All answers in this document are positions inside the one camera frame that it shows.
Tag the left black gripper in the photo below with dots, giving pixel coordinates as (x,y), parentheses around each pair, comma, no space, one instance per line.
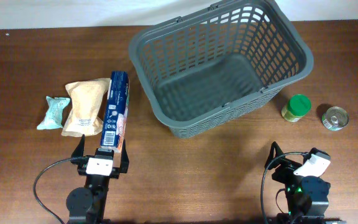
(77,154)

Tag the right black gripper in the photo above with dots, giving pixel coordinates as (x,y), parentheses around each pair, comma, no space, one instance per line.
(288,167)

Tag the blue cardboard box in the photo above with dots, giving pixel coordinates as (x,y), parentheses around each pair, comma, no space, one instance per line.
(116,111)

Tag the green lid jar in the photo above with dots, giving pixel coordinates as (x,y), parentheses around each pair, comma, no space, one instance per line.
(296,108)

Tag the tan paper pouch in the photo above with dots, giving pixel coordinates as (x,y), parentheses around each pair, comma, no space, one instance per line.
(86,98)

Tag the silver tin can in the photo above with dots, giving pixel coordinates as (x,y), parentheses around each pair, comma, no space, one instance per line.
(335,118)

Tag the teal snack packet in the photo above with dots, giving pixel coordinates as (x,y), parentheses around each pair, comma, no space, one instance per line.
(54,115)

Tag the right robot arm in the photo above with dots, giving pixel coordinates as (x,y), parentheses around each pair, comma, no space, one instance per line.
(305,191)

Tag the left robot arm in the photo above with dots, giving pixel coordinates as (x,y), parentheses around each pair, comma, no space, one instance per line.
(87,204)

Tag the grey plastic basket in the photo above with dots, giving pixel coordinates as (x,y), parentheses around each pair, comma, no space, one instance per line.
(206,68)

